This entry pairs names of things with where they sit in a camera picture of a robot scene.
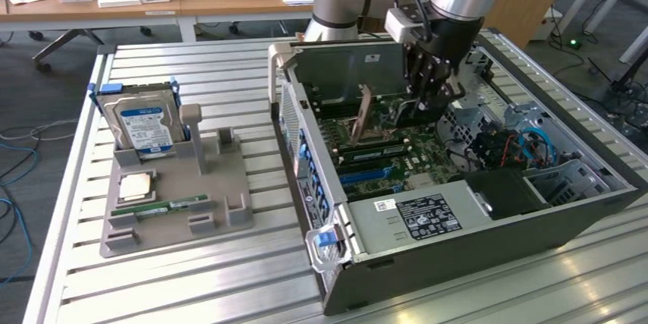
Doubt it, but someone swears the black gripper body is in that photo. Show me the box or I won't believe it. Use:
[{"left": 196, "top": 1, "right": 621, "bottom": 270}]
[{"left": 423, "top": 16, "right": 483, "bottom": 75}]

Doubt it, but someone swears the black Nvidia graphics card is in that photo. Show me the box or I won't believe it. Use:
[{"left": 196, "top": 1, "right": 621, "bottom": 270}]
[{"left": 348, "top": 83, "right": 443, "bottom": 147}]

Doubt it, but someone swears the silver perforated drive cage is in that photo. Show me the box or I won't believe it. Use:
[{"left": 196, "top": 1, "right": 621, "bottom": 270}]
[{"left": 440, "top": 50, "right": 512, "bottom": 146}]

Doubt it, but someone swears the CPU socket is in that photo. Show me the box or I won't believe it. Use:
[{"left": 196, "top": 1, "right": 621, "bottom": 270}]
[{"left": 343, "top": 115, "right": 401, "bottom": 143}]

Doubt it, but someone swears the black RAM slot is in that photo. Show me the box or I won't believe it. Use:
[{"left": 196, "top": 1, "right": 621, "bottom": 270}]
[
  {"left": 313, "top": 105, "right": 364, "bottom": 118},
  {"left": 311, "top": 98, "right": 367, "bottom": 111}
]

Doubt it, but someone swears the green motherboard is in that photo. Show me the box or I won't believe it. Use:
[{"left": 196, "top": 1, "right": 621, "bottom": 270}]
[{"left": 303, "top": 90, "right": 469, "bottom": 203}]

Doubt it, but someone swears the long expansion slot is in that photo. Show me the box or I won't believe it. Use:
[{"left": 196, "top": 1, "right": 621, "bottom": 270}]
[
  {"left": 336, "top": 156, "right": 400, "bottom": 169},
  {"left": 339, "top": 167, "right": 395, "bottom": 185}
]

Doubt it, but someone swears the black plastic shroud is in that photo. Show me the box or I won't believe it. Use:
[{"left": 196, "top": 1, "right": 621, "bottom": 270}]
[{"left": 463, "top": 170, "right": 553, "bottom": 222}]

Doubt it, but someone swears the black floor stand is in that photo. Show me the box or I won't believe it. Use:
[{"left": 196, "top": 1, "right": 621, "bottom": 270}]
[{"left": 589, "top": 56, "right": 648, "bottom": 127}]

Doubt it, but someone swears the silver disk bay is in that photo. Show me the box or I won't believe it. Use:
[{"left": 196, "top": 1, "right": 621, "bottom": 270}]
[{"left": 520, "top": 159, "right": 616, "bottom": 207}]

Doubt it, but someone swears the grey power supply unit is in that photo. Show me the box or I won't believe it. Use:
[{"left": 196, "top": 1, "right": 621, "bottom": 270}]
[{"left": 347, "top": 180, "right": 495, "bottom": 256}]

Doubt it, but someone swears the wooden office desk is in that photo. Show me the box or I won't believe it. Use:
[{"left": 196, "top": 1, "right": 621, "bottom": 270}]
[
  {"left": 0, "top": 0, "right": 183, "bottom": 42},
  {"left": 179, "top": 0, "right": 396, "bottom": 42}
]

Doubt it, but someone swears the blue case latch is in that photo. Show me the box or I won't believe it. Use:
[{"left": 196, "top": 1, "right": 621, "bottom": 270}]
[{"left": 313, "top": 231, "right": 339, "bottom": 251}]

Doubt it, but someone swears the dark grey PC case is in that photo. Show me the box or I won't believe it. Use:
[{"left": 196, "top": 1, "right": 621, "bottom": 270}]
[{"left": 267, "top": 27, "right": 644, "bottom": 317}]

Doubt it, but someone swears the grey printed parts rack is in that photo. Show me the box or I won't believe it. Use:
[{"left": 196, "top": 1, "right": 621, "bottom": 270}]
[{"left": 99, "top": 102, "right": 257, "bottom": 260}]

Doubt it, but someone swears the hard disk in blue carrier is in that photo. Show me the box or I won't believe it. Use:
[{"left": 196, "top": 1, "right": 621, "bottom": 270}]
[{"left": 87, "top": 76, "right": 184, "bottom": 160}]

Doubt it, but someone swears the silver CPU chip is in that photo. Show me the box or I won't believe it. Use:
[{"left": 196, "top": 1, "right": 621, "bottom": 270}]
[{"left": 116, "top": 171, "right": 153, "bottom": 202}]

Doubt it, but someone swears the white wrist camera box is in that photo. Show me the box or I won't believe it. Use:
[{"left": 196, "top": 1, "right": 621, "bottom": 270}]
[{"left": 384, "top": 5, "right": 431, "bottom": 43}]

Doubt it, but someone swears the white wall box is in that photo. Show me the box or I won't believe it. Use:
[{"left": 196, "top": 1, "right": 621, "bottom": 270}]
[{"left": 536, "top": 7, "right": 564, "bottom": 41}]

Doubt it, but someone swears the red data wire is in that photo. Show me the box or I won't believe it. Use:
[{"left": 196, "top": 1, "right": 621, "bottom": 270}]
[{"left": 499, "top": 132, "right": 523, "bottom": 168}]

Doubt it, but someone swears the blue data wire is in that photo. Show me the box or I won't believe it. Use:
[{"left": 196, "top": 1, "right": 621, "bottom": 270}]
[{"left": 516, "top": 126, "right": 559, "bottom": 168}]

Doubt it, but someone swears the white desk frame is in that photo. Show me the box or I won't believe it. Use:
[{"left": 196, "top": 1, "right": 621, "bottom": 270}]
[{"left": 553, "top": 0, "right": 648, "bottom": 63}]

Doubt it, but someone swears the grey wheeled leg frame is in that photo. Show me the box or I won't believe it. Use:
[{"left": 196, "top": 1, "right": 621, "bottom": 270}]
[{"left": 28, "top": 27, "right": 111, "bottom": 74}]

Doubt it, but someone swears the blue floor cable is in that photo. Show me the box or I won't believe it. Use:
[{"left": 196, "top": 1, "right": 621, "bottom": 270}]
[{"left": 0, "top": 137, "right": 40, "bottom": 285}]

